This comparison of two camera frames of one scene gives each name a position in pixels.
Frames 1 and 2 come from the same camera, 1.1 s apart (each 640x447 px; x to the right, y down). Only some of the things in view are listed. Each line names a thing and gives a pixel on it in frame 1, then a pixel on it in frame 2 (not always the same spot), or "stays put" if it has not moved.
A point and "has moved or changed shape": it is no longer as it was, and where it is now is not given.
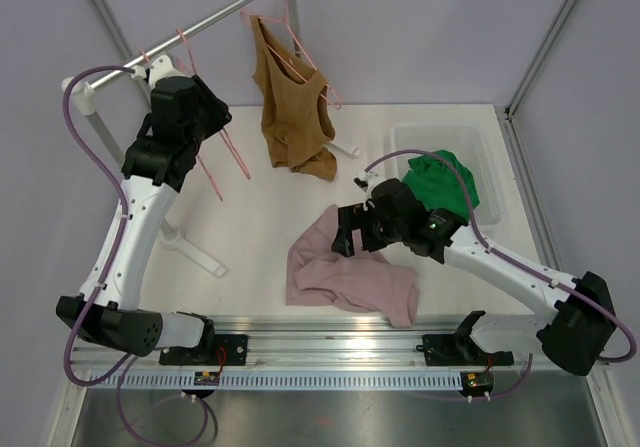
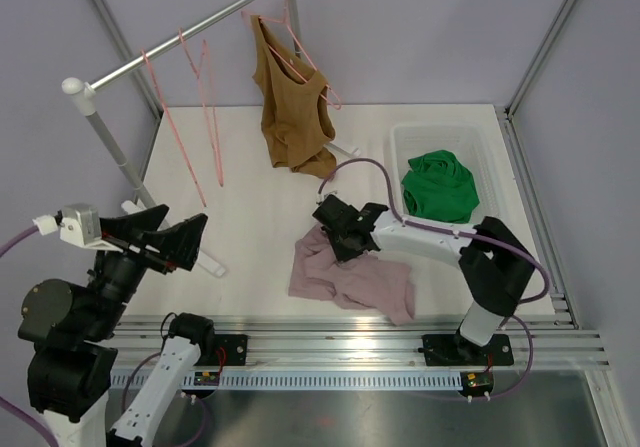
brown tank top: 295,109 stays put
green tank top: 438,186 stays put
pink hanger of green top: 198,157 has moved or changed shape
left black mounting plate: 215,349 stays put
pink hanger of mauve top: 222,131 → 204,80
